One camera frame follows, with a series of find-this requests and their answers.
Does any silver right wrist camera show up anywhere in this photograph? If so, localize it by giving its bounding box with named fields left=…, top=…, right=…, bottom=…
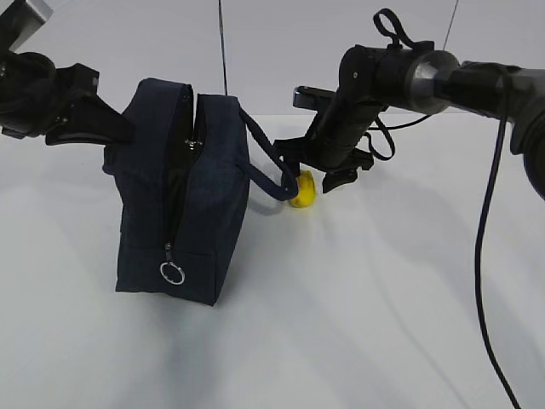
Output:
left=292, top=85, right=336, bottom=112

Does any navy blue lunch bag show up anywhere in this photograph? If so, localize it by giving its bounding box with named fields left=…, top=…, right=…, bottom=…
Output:
left=103, top=78, right=299, bottom=306

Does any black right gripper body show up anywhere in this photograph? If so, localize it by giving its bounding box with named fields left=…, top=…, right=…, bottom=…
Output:
left=305, top=99, right=387, bottom=173

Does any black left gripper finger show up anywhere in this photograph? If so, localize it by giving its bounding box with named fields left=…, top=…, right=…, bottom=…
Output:
left=45, top=127, right=123, bottom=146
left=70, top=95, right=135, bottom=143

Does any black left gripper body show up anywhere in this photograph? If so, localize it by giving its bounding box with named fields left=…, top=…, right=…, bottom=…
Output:
left=1, top=51, right=100, bottom=139

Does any yellow lemon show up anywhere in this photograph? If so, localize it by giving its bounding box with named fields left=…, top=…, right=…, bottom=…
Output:
left=289, top=170, right=316, bottom=209

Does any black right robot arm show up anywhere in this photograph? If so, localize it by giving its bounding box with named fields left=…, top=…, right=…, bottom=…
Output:
left=274, top=45, right=544, bottom=194

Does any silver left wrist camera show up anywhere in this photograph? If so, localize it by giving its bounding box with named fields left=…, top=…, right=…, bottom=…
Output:
left=1, top=0, right=54, bottom=52

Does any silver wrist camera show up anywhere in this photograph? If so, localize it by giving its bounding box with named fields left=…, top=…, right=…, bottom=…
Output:
left=292, top=85, right=336, bottom=112
left=1, top=0, right=54, bottom=52

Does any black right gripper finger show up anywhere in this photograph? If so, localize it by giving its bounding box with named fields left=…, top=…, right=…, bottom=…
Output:
left=273, top=136, right=317, bottom=176
left=322, top=169, right=358, bottom=193

